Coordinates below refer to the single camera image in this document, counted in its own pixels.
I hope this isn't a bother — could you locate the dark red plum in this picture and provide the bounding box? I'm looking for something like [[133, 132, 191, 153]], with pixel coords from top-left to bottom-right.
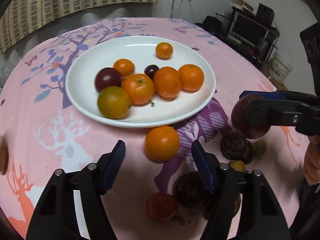
[[94, 67, 122, 93]]

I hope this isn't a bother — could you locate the wrinkled dark passion fruit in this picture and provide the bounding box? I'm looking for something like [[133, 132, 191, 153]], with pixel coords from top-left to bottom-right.
[[172, 171, 231, 220]]

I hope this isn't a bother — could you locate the black speaker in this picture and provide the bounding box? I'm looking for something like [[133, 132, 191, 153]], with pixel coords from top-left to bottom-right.
[[256, 3, 274, 25]]

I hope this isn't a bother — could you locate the dark purple plum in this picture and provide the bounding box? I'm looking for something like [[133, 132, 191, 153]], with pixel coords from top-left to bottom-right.
[[231, 94, 271, 139]]

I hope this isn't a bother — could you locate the large front mandarin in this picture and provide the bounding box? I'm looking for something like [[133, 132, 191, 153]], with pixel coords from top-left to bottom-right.
[[122, 74, 156, 105]]

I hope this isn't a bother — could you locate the yellowish small orange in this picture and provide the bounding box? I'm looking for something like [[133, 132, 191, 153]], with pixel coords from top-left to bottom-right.
[[155, 42, 174, 60]]

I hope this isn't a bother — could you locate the large mandarin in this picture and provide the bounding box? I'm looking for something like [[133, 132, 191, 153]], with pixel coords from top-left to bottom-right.
[[122, 74, 156, 105], [153, 67, 182, 99]]

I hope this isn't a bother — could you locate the white plastic bucket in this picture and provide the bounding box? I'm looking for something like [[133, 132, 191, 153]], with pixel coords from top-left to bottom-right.
[[268, 53, 293, 83]]

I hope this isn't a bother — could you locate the black shelf rack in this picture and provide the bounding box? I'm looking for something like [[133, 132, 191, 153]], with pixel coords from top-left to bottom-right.
[[224, 7, 280, 69]]

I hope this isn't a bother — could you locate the right hand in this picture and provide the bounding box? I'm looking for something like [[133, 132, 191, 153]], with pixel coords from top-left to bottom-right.
[[303, 135, 320, 185]]

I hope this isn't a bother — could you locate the small longan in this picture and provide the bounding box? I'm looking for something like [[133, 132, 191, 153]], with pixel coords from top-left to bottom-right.
[[228, 160, 246, 172], [252, 140, 267, 158]]

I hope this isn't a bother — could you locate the black monitor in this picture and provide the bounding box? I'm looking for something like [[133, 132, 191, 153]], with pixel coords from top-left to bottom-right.
[[229, 14, 268, 47]]

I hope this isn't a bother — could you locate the small longan inner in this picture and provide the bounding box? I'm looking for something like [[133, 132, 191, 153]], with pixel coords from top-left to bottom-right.
[[228, 160, 246, 172]]

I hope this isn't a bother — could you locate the red cherry tomato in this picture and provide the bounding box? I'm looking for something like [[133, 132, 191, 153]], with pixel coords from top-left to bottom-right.
[[146, 192, 178, 222]]

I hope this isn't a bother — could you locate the pink cup cream lid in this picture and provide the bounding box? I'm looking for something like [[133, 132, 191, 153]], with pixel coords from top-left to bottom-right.
[[0, 138, 9, 175]]

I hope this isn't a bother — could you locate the small longan outer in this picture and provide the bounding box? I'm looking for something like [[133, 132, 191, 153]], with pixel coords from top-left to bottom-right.
[[252, 140, 267, 158]]

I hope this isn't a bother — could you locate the white oval plate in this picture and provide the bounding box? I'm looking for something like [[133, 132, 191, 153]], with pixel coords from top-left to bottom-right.
[[65, 36, 216, 128]]

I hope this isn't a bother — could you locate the dark cherry with stem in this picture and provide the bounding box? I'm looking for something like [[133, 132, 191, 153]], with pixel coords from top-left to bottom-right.
[[144, 64, 159, 80]]

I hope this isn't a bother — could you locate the green yellow orange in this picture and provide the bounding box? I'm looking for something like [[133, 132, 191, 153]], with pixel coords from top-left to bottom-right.
[[97, 86, 131, 119]]

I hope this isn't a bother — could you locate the small mandarin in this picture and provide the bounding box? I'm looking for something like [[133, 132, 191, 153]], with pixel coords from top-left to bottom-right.
[[178, 64, 204, 92]]

